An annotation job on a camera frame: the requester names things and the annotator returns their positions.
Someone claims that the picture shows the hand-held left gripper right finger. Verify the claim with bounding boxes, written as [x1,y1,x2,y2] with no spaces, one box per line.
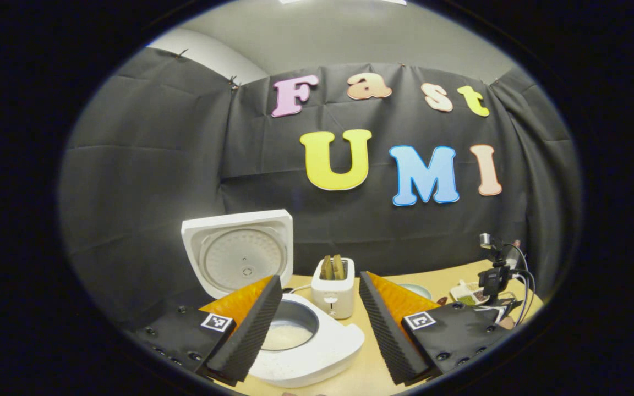
[358,271,513,386]

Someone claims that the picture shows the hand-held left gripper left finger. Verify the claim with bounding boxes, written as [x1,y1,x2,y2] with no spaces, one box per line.
[130,275,283,387]

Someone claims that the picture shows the white rice cooker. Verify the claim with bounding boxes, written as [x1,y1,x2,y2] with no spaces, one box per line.
[181,209,365,388]

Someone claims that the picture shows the white divided dish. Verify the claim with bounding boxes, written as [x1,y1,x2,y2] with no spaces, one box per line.
[449,279,491,307]

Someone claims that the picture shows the pale green plate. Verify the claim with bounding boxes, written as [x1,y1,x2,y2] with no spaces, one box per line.
[397,283,433,301]

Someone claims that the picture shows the white toaster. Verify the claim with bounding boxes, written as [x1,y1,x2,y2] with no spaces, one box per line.
[310,257,356,320]

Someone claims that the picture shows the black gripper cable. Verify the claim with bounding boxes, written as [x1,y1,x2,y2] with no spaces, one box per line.
[507,242,538,325]

